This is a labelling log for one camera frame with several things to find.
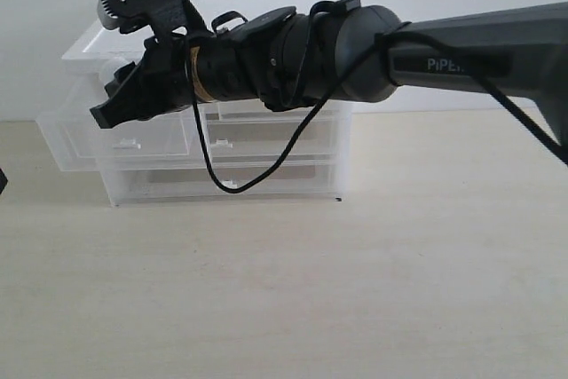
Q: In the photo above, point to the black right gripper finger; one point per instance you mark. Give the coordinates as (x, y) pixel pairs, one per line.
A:
(125, 103)
(125, 83)

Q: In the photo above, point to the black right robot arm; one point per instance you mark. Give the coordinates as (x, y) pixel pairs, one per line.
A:
(346, 51)

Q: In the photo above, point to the white plastic drawer cabinet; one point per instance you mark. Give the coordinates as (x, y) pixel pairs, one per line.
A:
(97, 45)

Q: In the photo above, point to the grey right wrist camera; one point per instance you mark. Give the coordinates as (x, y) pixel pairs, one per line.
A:
(162, 16)

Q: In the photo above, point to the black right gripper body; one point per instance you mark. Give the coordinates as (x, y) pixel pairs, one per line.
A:
(164, 82)

